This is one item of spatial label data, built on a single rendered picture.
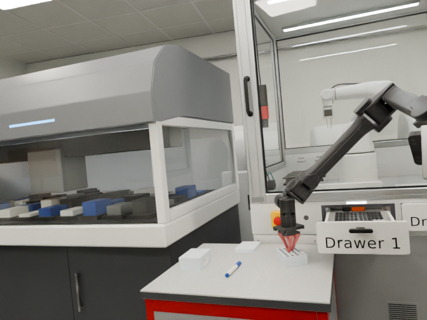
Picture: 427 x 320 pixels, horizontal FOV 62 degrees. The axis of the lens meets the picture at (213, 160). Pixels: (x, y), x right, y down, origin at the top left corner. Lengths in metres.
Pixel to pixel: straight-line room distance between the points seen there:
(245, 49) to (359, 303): 1.24
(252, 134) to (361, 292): 0.84
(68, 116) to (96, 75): 0.24
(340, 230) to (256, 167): 0.54
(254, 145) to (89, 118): 0.79
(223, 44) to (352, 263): 3.88
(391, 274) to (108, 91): 1.47
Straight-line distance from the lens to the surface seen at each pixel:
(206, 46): 5.10
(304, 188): 1.35
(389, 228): 1.33
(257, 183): 1.68
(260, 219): 1.70
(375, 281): 1.74
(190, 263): 1.42
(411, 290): 1.76
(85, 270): 2.01
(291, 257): 1.39
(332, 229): 1.32
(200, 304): 1.24
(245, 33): 1.75
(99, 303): 2.02
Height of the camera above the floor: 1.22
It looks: 2 degrees down
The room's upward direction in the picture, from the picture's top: 5 degrees counter-clockwise
